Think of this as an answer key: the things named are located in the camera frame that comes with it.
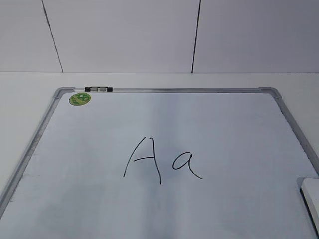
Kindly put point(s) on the white whiteboard eraser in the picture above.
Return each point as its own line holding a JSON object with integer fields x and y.
{"x": 309, "y": 189}

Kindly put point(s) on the white board with aluminium frame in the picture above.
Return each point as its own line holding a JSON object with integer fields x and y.
{"x": 162, "y": 164}

